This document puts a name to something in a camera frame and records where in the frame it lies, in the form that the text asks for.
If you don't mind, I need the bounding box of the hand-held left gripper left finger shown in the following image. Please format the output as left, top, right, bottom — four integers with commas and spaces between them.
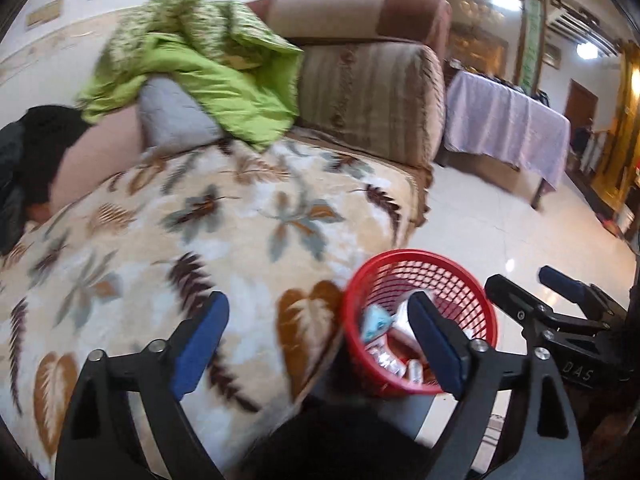
54, 290, 231, 480

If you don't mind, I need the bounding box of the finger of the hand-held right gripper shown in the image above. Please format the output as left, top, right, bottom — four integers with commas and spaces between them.
537, 266, 626, 311
484, 274, 561, 333

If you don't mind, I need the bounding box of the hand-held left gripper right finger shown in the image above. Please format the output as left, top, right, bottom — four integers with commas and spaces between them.
407, 292, 586, 480

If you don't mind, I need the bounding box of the teal tissue packet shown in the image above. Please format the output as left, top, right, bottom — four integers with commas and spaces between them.
361, 305, 393, 346

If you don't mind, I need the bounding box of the red mesh plastic basket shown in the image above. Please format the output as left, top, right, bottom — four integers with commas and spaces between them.
342, 249, 499, 395

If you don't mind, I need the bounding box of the leaf print fleece blanket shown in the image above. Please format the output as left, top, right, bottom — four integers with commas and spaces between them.
0, 137, 431, 480

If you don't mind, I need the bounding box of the golden curtain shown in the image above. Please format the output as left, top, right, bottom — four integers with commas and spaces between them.
592, 42, 640, 211

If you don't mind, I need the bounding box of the brown wooden door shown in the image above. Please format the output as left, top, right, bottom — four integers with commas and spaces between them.
565, 79, 599, 128

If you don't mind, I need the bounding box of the table with lilac cloth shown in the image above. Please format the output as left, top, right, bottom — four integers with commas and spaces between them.
435, 67, 572, 211

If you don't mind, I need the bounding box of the pink cushion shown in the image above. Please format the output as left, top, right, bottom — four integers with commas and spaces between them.
50, 107, 146, 211

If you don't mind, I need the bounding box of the grey quilted pillow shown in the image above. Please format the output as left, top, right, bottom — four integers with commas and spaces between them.
136, 74, 223, 153

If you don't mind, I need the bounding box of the green hanging scroll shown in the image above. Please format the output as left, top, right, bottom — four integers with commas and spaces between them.
520, 0, 546, 93

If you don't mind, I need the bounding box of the brown striped sofa armrest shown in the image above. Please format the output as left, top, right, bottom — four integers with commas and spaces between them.
247, 0, 453, 171

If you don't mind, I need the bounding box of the green patterned blanket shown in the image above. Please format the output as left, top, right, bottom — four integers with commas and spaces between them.
75, 0, 305, 153

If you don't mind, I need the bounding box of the white air conditioner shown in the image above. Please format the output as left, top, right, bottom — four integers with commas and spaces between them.
545, 7, 618, 56

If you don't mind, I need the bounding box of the black cloth garment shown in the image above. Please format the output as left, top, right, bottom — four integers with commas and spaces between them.
10, 105, 98, 223

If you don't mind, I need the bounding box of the wooden glass partition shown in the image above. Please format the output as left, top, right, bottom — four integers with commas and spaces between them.
430, 0, 531, 91

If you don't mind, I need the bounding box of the small wall plaque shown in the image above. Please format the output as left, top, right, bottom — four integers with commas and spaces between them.
25, 0, 66, 28

